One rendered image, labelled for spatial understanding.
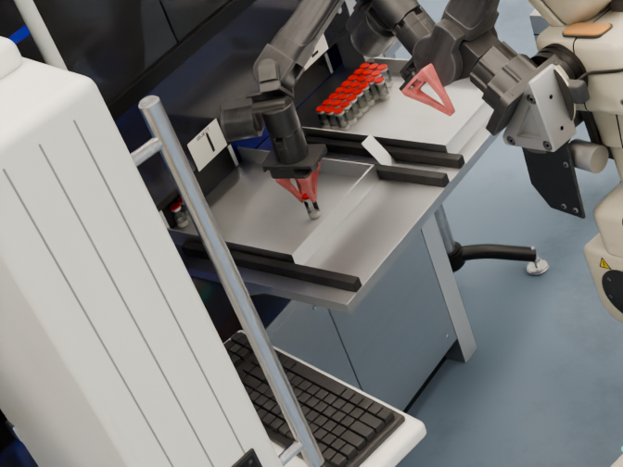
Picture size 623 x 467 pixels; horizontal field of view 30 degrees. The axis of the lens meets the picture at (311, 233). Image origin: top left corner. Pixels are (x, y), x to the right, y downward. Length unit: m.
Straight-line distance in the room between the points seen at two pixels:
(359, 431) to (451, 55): 0.56
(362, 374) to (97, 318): 1.40
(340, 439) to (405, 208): 0.49
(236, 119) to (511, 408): 1.20
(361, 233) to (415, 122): 0.33
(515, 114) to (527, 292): 1.56
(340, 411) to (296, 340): 0.68
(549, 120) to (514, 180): 1.97
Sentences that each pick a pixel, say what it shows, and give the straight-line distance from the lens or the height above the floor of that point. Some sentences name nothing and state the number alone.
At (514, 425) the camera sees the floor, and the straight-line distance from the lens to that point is 2.82.
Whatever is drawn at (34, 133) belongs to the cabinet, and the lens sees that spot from 1.21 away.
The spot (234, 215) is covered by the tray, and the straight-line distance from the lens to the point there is 2.18.
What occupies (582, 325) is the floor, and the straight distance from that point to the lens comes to 3.02.
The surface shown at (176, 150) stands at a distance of 1.31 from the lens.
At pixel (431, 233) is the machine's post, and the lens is 2.76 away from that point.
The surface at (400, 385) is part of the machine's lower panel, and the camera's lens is 2.77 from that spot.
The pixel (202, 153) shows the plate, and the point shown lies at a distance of 2.14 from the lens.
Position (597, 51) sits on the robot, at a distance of 1.63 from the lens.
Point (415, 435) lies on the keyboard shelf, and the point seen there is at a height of 0.80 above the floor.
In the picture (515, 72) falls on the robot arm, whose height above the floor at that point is 1.22.
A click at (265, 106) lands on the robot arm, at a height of 1.13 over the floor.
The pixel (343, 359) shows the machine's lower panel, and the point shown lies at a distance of 2.57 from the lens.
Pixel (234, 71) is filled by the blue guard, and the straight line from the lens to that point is 2.19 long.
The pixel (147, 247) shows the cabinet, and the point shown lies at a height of 1.34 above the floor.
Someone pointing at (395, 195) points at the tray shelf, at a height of 0.88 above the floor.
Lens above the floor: 2.02
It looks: 34 degrees down
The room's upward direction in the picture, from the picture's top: 22 degrees counter-clockwise
